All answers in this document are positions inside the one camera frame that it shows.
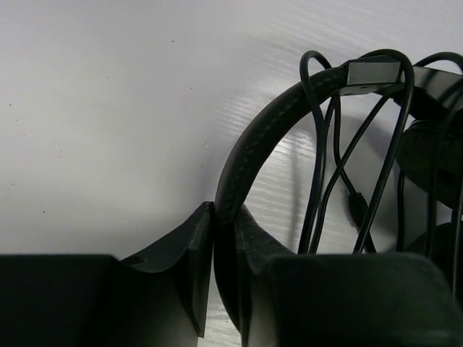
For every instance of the black headphones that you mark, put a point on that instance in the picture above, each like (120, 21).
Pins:
(376, 73)

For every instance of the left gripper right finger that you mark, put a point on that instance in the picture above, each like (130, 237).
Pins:
(255, 248)

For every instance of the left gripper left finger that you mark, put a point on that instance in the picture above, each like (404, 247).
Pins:
(186, 252)

